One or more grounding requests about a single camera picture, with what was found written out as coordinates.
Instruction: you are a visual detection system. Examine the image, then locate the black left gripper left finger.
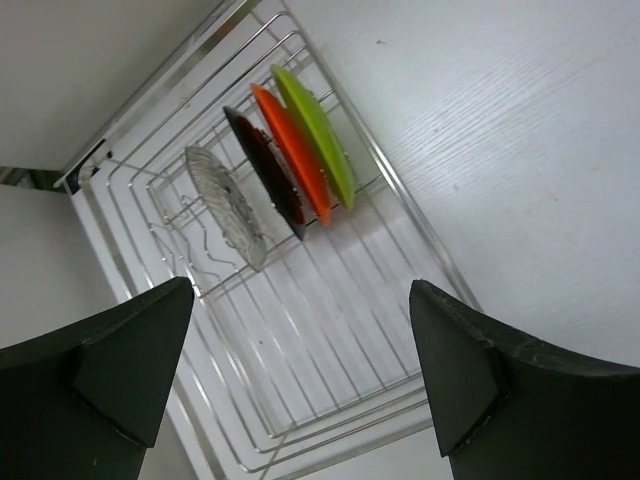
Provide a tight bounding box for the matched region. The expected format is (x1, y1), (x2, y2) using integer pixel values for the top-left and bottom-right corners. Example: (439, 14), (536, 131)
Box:
(1, 277), (194, 479)

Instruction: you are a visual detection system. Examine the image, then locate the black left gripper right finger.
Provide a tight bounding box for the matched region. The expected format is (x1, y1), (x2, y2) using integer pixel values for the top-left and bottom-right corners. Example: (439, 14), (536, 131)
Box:
(409, 280), (639, 479)

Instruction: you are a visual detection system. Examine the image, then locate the clear ribbed glass plate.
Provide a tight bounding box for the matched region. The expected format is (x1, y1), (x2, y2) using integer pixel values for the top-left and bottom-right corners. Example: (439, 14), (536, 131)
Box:
(184, 146), (267, 271)

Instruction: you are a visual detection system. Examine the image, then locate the black plate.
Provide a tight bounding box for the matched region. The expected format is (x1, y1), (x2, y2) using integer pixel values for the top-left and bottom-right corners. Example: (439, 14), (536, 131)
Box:
(223, 106), (306, 240)

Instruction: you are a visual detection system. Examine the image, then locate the green plate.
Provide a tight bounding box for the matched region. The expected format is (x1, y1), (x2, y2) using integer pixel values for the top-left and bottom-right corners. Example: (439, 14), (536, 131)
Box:
(270, 64), (355, 210)

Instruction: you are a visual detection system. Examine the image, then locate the orange plate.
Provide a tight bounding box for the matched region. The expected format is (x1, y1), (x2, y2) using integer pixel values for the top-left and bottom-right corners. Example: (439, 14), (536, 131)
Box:
(250, 83), (330, 226)

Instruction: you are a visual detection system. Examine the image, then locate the metal wire dish rack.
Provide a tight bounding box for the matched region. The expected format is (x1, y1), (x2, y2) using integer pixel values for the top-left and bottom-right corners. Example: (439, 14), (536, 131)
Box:
(68, 1), (474, 479)

